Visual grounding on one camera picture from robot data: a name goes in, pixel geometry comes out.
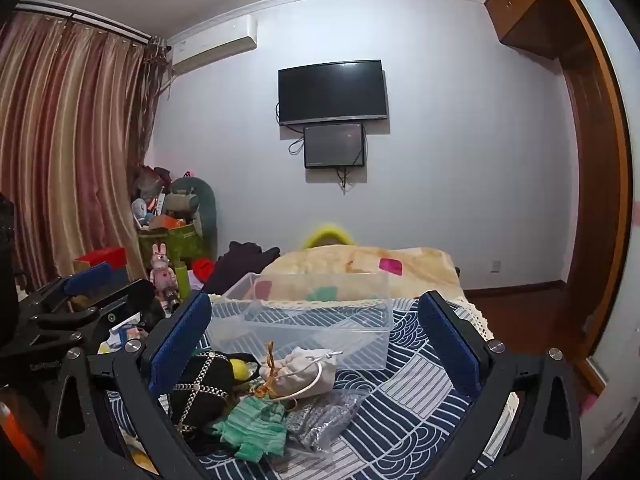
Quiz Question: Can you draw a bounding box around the pile of toys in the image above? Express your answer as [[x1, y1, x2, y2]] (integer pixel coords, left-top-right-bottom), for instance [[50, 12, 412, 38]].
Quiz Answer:
[[131, 165, 173, 231]]

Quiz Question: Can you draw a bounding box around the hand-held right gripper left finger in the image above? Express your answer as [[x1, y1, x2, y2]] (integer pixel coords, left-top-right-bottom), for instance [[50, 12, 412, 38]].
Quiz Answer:
[[47, 290, 213, 480]]

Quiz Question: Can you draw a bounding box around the pink bunny figure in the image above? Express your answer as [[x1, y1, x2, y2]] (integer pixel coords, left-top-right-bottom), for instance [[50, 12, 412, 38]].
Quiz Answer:
[[150, 243, 180, 307]]

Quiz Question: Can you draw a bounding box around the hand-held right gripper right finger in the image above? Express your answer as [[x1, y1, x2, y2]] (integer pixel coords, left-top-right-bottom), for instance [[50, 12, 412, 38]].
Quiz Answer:
[[417, 290, 584, 480]]

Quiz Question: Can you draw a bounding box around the green shopping bag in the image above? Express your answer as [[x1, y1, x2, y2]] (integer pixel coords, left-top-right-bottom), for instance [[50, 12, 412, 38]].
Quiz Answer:
[[137, 224, 211, 266]]

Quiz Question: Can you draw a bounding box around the small black wall monitor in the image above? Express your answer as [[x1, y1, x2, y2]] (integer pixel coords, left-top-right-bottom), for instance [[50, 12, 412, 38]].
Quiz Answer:
[[303, 122, 366, 169]]

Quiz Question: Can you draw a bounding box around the white air conditioner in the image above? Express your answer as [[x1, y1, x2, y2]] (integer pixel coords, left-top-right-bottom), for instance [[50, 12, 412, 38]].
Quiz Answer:
[[167, 16, 258, 73]]

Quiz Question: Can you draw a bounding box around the yellow soft ball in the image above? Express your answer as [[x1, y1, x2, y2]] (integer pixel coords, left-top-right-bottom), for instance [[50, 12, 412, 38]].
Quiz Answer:
[[231, 355, 258, 383]]

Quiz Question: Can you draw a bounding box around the orange object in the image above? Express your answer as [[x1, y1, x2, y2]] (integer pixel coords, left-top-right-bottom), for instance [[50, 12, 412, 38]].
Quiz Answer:
[[0, 400, 46, 477]]

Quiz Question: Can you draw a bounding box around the black bag with chain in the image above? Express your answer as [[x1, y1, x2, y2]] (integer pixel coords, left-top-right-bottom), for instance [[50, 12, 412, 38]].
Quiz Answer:
[[167, 351, 251, 456]]

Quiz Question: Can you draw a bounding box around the red box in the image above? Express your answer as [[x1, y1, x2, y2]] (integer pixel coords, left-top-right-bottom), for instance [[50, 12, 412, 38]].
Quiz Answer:
[[74, 246, 128, 273]]

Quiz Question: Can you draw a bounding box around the brown wooden wardrobe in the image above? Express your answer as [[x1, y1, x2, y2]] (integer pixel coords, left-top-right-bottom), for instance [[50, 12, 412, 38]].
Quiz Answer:
[[484, 0, 635, 397]]

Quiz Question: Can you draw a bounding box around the silver sequin pouch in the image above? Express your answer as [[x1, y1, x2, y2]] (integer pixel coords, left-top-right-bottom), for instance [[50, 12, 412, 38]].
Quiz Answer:
[[282, 392, 363, 456]]

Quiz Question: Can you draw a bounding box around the yellow fuzzy object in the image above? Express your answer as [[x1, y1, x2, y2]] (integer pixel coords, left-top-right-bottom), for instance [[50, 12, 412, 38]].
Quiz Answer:
[[300, 222, 357, 251]]

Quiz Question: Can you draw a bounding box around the white drawstring pouch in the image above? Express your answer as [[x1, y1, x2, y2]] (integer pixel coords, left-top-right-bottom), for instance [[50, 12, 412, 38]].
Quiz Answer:
[[259, 346, 346, 401]]

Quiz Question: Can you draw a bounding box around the beige patterned quilt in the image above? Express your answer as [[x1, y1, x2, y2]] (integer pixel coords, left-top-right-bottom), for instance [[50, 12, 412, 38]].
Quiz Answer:
[[260, 246, 461, 306]]

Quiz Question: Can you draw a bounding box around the blue wave pattern blanket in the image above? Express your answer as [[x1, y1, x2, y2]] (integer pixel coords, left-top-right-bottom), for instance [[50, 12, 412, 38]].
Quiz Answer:
[[107, 295, 521, 480]]

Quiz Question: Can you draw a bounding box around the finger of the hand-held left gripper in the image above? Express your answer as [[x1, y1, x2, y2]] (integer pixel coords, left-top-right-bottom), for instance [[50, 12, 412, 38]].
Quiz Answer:
[[20, 261, 115, 312], [30, 279, 157, 347]]

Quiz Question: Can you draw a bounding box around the striped brown curtain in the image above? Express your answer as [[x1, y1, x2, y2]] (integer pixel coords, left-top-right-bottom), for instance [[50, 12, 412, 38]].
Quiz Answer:
[[0, 7, 162, 293]]

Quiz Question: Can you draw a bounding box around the red soft object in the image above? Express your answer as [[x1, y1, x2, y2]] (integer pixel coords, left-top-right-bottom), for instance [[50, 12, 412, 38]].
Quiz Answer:
[[192, 257, 216, 283]]

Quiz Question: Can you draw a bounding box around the black cloth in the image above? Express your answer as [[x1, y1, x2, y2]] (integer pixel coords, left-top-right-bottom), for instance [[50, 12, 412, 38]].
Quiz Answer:
[[202, 241, 282, 295]]

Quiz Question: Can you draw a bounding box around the orange tassel cord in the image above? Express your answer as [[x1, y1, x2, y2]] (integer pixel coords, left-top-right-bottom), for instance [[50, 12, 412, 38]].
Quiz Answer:
[[262, 341, 282, 396]]

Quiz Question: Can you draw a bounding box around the black wall television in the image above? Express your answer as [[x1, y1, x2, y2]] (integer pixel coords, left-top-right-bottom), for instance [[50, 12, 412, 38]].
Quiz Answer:
[[278, 60, 390, 127]]

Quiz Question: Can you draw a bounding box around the white lace bed cover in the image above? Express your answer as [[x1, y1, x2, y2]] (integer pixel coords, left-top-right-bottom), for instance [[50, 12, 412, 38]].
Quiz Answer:
[[457, 294, 497, 347]]

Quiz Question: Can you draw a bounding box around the clear plastic storage box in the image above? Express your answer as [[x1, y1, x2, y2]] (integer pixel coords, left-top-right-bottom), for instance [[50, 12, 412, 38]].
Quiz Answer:
[[207, 271, 396, 372]]

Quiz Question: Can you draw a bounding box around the green knitted cloth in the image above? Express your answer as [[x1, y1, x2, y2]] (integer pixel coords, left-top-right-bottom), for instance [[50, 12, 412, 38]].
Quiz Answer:
[[212, 394, 288, 462]]

